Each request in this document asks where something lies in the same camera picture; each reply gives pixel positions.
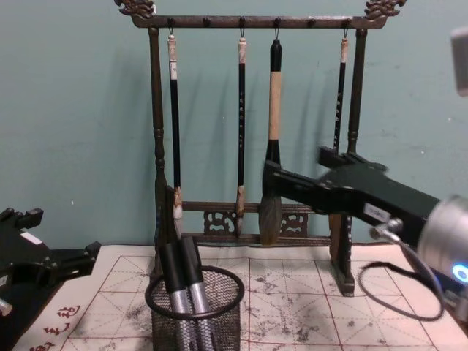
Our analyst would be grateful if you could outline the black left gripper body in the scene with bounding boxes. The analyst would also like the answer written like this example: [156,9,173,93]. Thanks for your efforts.
[0,218,56,293]

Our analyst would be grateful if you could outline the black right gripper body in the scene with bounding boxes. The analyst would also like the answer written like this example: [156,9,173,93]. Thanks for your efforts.
[314,163,442,250]

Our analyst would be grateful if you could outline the thin black calligraphy brush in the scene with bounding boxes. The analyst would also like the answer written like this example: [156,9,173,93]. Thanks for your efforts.
[235,36,249,237]
[331,36,351,151]

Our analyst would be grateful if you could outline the black table cloth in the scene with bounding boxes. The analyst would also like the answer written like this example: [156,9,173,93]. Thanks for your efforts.
[0,248,100,351]

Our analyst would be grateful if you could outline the black-capped silver pen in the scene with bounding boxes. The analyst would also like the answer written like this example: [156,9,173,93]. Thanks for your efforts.
[177,235,220,351]
[157,243,205,351]

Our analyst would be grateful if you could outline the white felt mat, red grid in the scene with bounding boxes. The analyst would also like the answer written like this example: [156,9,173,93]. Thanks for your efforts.
[10,244,468,351]

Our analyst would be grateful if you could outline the thin black brush, white label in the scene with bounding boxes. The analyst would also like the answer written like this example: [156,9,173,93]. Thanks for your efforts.
[166,34,184,220]

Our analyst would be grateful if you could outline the black mesh pen holder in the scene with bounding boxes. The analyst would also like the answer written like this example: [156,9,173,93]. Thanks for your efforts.
[144,265,246,351]

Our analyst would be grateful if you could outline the dark wooden brush rack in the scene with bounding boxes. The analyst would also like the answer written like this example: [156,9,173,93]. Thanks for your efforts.
[118,0,409,298]

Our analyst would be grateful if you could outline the large tan-handled calligraphy brush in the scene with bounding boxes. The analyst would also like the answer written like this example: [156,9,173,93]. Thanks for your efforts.
[258,37,285,246]

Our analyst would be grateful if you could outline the thin dark gripper cable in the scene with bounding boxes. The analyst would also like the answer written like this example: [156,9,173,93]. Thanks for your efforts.
[357,218,448,323]

